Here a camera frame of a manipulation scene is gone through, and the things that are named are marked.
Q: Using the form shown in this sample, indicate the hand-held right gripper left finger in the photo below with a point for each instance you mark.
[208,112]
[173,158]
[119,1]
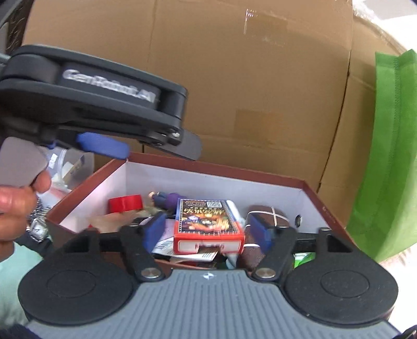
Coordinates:
[155,232]

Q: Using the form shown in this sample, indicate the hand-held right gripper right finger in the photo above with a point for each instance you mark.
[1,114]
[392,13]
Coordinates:
[259,233]

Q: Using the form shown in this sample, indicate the purple toy figure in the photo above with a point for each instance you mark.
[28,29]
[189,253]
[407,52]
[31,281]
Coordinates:
[169,200]

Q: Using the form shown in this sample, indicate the red playing card box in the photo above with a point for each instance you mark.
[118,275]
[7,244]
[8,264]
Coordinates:
[205,225]

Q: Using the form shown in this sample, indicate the person's left hand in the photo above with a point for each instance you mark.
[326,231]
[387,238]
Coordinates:
[16,208]

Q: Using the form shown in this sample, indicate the silver metal wristwatch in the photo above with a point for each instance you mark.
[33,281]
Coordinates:
[37,228]

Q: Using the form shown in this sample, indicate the white paper slips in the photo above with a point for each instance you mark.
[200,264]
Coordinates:
[166,246]

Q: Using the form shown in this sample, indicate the red tape roll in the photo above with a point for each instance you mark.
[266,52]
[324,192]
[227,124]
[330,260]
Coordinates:
[125,203]

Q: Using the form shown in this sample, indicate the brown box with white inside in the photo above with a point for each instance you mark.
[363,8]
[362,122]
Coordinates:
[211,182]

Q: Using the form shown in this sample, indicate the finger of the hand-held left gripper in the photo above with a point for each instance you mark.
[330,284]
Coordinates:
[104,146]
[190,146]

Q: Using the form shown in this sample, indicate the green non-woven bag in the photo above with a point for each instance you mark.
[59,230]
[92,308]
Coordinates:
[387,163]

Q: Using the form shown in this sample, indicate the clear plastic bag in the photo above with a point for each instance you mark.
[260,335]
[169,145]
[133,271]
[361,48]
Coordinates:
[70,166]

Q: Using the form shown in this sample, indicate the white plastic sheet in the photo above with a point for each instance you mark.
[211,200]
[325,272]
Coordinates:
[384,19]

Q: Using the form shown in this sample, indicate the large cardboard box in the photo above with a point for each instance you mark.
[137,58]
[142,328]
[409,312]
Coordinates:
[244,81]

